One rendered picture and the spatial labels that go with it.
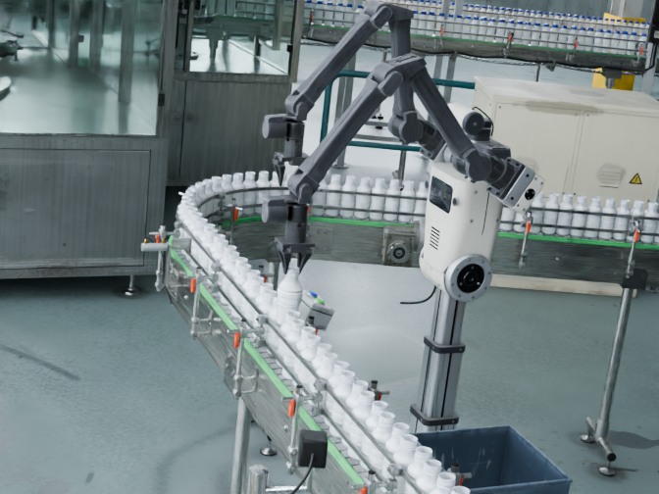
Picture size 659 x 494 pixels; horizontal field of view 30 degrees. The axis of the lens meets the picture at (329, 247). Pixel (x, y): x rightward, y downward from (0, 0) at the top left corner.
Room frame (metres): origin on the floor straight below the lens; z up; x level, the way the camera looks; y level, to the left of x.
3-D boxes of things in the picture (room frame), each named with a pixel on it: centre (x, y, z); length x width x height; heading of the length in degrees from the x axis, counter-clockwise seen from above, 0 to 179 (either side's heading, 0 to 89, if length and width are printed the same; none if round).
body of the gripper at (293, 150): (3.70, 0.14, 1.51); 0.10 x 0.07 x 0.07; 114
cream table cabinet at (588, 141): (7.47, -1.36, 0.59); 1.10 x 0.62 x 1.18; 96
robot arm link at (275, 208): (3.22, 0.13, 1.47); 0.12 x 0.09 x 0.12; 113
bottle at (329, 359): (2.91, -0.03, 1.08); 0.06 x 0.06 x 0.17
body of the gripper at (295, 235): (3.24, 0.10, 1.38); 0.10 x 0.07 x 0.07; 114
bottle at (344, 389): (2.80, -0.08, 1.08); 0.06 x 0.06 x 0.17
